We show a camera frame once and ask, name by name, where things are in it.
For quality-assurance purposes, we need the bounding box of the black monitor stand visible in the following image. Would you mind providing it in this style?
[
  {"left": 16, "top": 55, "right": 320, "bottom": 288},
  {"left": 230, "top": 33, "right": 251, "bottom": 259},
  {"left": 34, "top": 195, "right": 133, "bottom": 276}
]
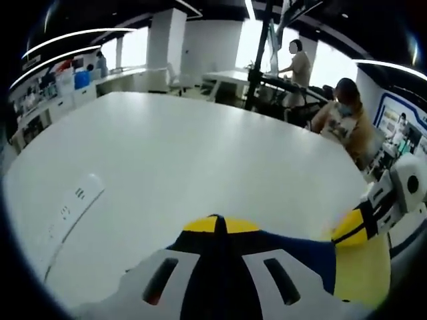
[{"left": 245, "top": 0, "right": 280, "bottom": 111}]

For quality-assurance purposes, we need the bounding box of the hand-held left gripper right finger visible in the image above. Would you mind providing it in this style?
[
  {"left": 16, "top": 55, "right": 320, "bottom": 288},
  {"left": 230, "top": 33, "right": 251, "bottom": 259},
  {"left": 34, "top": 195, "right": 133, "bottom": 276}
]
[{"left": 220, "top": 215, "right": 354, "bottom": 320}]

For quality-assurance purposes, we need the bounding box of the white office chair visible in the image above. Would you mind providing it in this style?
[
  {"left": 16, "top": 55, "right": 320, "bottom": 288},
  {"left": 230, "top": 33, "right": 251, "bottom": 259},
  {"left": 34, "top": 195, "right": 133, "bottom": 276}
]
[{"left": 166, "top": 63, "right": 193, "bottom": 97}]

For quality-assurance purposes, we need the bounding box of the long ceiling light strip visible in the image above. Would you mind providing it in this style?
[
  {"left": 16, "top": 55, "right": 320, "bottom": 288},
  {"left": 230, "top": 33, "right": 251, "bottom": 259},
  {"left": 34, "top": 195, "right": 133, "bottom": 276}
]
[
  {"left": 9, "top": 45, "right": 101, "bottom": 91},
  {"left": 20, "top": 27, "right": 138, "bottom": 60}
]

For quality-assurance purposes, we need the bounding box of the blue water barrel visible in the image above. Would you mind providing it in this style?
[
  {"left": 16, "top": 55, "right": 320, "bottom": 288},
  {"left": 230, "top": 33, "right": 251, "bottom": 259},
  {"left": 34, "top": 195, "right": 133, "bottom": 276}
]
[{"left": 73, "top": 69, "right": 91, "bottom": 90}]

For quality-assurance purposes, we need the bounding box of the black and yellow-green garment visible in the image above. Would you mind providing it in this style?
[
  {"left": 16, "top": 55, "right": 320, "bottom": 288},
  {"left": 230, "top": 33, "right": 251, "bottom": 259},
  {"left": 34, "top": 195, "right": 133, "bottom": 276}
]
[{"left": 165, "top": 228, "right": 393, "bottom": 304}]

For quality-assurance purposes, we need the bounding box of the white power strip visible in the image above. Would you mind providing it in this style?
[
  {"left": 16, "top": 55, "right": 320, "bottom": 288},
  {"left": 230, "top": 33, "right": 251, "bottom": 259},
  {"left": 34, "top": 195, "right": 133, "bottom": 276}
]
[{"left": 43, "top": 172, "right": 106, "bottom": 277}]

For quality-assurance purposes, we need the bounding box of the black desk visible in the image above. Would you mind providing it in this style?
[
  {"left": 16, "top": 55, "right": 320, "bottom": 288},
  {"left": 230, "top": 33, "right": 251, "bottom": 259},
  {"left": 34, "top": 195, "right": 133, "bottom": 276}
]
[{"left": 260, "top": 73, "right": 331, "bottom": 111}]

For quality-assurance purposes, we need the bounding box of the white desk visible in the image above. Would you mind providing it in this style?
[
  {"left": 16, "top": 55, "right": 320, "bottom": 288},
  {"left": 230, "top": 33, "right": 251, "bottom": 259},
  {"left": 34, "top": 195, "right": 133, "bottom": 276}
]
[{"left": 201, "top": 69, "right": 268, "bottom": 101}]

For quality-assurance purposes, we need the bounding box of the blue-framed wall poster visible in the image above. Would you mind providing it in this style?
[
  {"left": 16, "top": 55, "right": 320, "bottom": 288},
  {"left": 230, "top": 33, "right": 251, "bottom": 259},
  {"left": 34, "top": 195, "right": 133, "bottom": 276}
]
[{"left": 373, "top": 91, "right": 427, "bottom": 157}]

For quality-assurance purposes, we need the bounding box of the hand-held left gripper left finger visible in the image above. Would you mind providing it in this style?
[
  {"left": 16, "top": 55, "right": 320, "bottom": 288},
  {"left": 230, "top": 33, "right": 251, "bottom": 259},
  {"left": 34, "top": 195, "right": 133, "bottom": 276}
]
[{"left": 116, "top": 215, "right": 221, "bottom": 320}]

